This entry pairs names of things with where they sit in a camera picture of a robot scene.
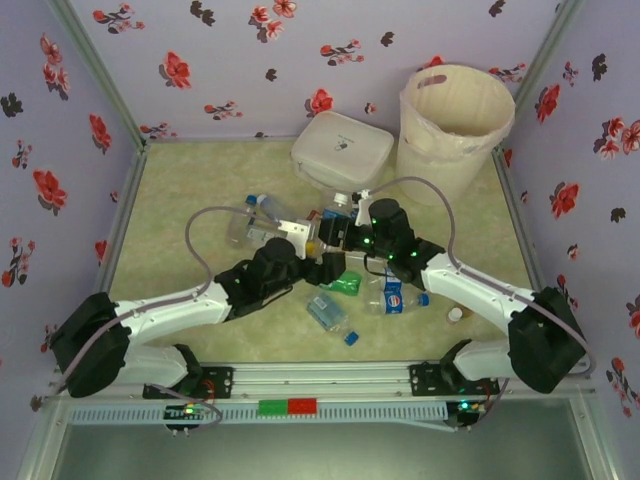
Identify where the clear bottle white label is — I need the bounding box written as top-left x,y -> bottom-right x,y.
225,212 -> 279,250

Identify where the clear bottle white cap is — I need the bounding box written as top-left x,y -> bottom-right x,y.
319,192 -> 354,224

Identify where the clear bottle pale blue label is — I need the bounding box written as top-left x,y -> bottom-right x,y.
304,292 -> 361,347

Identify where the green plastic bottle yellow cap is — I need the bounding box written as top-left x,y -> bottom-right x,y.
305,241 -> 362,297

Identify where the cream plastic waste bin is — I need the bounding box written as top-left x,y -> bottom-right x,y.
395,62 -> 517,209

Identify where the translucent plastic bin liner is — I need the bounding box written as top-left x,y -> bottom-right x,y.
397,62 -> 517,164

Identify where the clear bottle blue cap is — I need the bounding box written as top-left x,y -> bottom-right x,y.
243,193 -> 284,226

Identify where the clear bottle Pepsi label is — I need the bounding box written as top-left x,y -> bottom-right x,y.
363,269 -> 431,317

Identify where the white fabric storage case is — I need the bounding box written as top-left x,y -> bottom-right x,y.
290,110 -> 395,194

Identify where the small controller board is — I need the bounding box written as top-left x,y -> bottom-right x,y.
164,402 -> 211,422
448,398 -> 489,431

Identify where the grey metal front panel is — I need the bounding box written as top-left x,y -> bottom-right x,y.
19,397 -> 621,480

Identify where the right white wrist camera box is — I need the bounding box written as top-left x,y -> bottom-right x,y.
349,187 -> 375,226

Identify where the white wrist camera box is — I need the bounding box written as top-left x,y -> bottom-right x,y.
349,187 -> 375,226
277,218 -> 320,260

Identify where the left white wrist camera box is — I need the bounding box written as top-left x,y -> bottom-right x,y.
277,218 -> 320,260

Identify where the right grey arm cable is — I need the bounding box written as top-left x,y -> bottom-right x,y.
369,175 -> 599,379

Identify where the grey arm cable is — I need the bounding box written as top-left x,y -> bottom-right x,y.
369,175 -> 599,379
52,204 -> 274,396

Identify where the left grey arm cable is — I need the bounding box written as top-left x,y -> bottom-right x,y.
52,204 -> 274,396

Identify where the aluminium table side rail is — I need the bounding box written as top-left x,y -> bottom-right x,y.
97,142 -> 149,296
492,147 -> 554,321

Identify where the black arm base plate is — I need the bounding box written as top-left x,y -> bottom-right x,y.
142,365 -> 236,401
408,363 -> 501,399

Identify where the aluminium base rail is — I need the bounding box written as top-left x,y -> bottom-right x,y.
49,362 -> 596,401

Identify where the thin grey base cable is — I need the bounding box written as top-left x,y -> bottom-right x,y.
452,378 -> 511,432
148,382 -> 225,432

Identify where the white slotted cable duct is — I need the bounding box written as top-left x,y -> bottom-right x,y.
67,402 -> 446,426

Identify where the aluminium frame post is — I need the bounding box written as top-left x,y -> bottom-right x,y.
44,0 -> 149,149
509,0 -> 586,106

